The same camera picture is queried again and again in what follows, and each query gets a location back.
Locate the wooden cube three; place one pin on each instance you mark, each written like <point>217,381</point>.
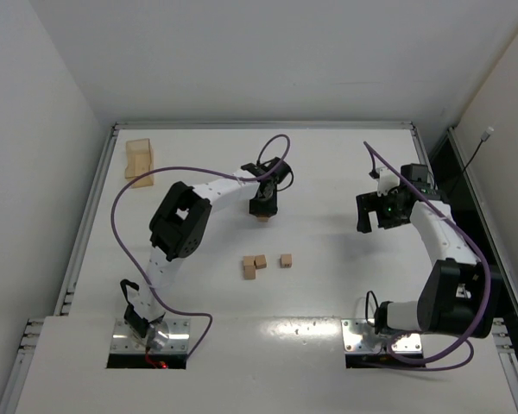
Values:
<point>260,261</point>

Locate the wooden cube two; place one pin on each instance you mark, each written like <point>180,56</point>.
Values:
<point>249,261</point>

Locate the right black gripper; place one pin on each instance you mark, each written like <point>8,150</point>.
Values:
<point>368,207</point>

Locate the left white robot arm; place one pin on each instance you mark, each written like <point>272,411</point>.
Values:
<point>178,226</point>

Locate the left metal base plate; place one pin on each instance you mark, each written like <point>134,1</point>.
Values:
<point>170,336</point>

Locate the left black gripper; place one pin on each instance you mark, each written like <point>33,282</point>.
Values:
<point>262,208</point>

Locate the wooden cube four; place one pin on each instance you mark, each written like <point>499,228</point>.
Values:
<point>286,260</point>

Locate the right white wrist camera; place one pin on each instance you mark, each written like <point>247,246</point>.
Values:
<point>386,180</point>

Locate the metal base plate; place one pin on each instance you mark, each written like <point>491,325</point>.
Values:
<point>359,338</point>
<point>170,336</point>

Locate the wooden block box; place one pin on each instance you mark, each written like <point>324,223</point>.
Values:
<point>140,158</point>

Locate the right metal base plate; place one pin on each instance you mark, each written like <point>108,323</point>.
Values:
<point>359,338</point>

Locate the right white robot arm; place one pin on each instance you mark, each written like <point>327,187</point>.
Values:
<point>453,293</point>

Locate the wooden cube five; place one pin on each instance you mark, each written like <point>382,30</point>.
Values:
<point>249,272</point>

